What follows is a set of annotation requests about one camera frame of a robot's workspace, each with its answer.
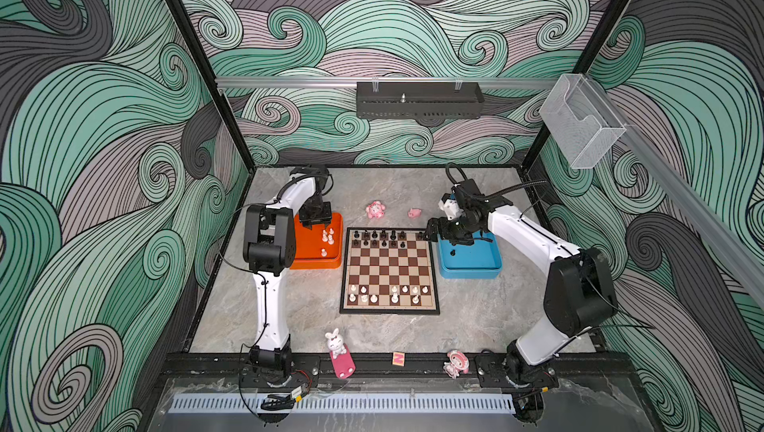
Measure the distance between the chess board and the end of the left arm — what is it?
0.29 feet

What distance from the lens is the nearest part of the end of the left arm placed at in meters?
0.86

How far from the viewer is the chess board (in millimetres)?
851
